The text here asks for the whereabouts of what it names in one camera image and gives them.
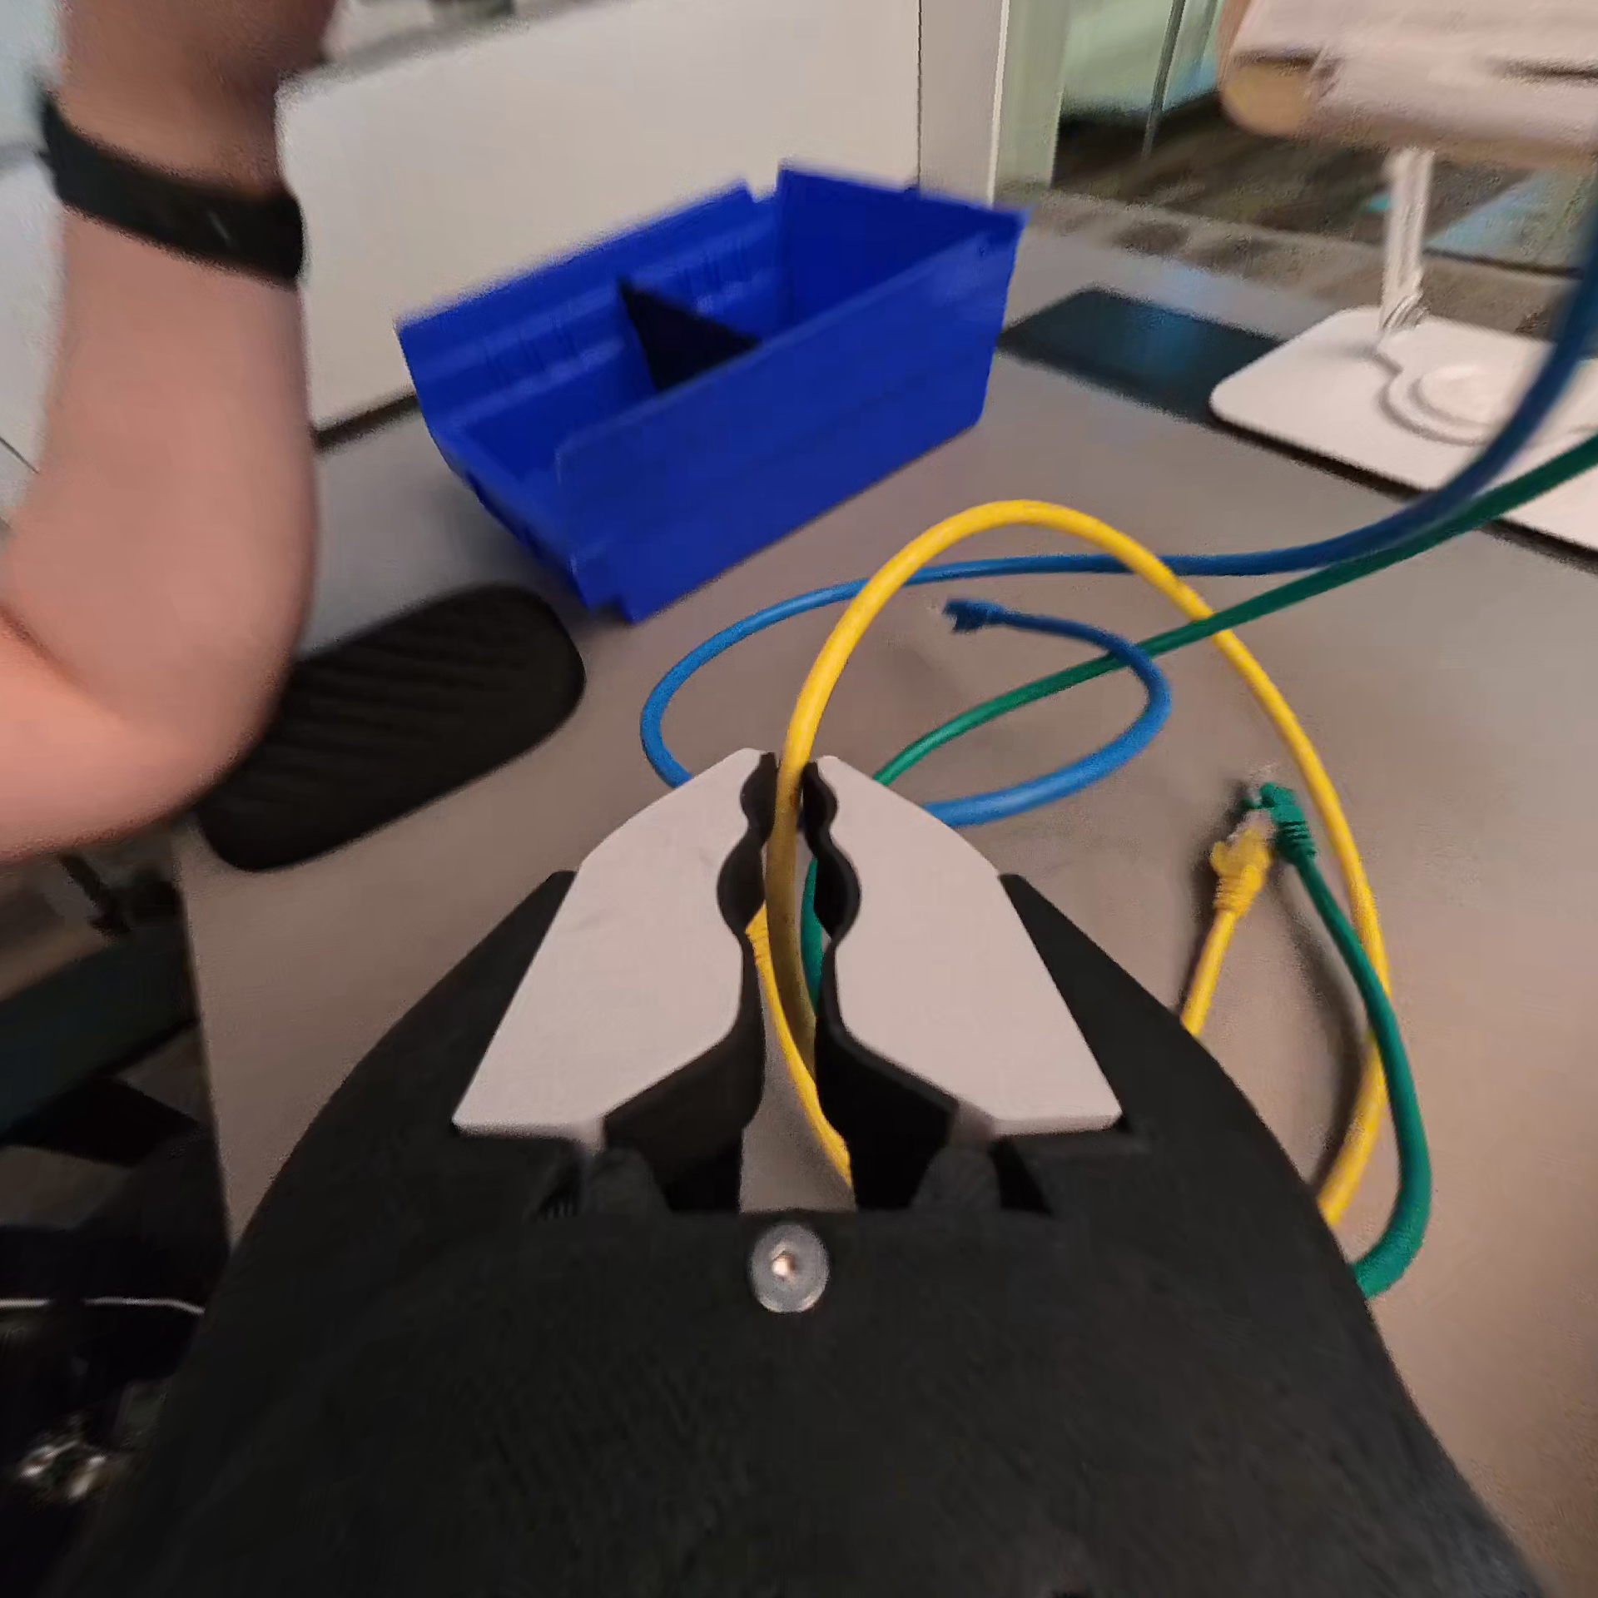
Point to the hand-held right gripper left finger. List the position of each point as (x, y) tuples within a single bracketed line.
[(610, 999)]

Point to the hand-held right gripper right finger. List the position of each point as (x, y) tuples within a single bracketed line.
[(974, 999)]

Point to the blue plastic bin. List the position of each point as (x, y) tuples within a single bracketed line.
[(749, 474)]

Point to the person's left forearm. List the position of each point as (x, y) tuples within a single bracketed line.
[(150, 499)]

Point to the person's left hand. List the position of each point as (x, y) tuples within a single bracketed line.
[(186, 74)]

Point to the dark rectangular table panel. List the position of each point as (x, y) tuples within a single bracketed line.
[(1122, 350)]

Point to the white board stand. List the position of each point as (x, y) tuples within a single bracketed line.
[(1322, 400)]

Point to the black wrist watch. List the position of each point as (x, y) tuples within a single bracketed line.
[(186, 211)]

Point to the black office chair frame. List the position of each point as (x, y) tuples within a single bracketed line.
[(74, 1024)]

